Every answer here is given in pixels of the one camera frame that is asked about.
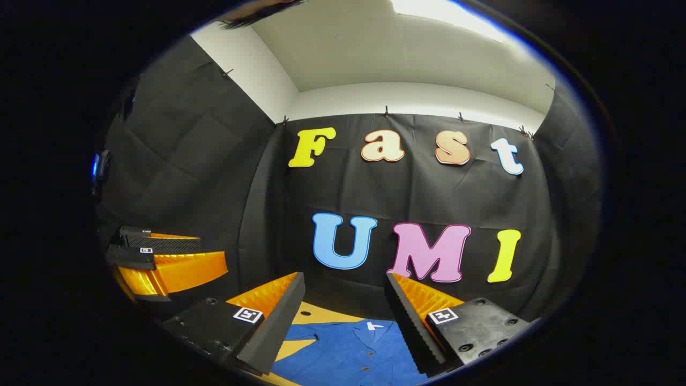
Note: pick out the dark device with blue light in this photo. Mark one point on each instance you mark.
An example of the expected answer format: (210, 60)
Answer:
(99, 167)

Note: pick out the row of black cloth clips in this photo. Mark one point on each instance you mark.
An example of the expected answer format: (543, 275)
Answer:
(386, 112)

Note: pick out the black backdrop cloth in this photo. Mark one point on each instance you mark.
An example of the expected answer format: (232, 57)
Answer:
(214, 177)

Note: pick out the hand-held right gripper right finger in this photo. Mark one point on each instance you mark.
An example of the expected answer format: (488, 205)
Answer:
(410, 327)

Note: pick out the ceiling light panel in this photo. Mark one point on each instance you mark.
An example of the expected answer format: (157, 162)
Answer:
(445, 13)

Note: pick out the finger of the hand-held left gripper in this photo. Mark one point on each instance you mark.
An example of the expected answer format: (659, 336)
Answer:
(131, 258)
(161, 244)

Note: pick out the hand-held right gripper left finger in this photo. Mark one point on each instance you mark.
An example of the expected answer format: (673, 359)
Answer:
(278, 327)

